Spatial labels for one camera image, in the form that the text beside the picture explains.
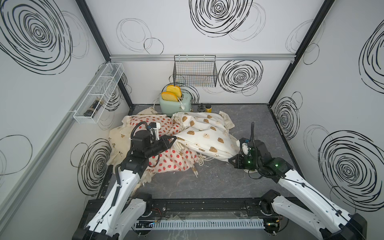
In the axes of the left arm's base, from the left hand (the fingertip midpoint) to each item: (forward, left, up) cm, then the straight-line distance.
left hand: (174, 137), depth 73 cm
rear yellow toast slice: (+40, +4, -2) cm, 40 cm away
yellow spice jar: (+34, -19, -14) cm, 42 cm away
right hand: (-8, -28, -10) cm, 31 cm away
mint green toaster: (+31, +9, -11) cm, 34 cm away
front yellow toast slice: (+34, +8, -3) cm, 35 cm away
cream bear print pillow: (+4, -17, -3) cm, 18 cm away
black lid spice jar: (+34, -14, -13) cm, 39 cm away
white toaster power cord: (+30, -1, -8) cm, 31 cm away
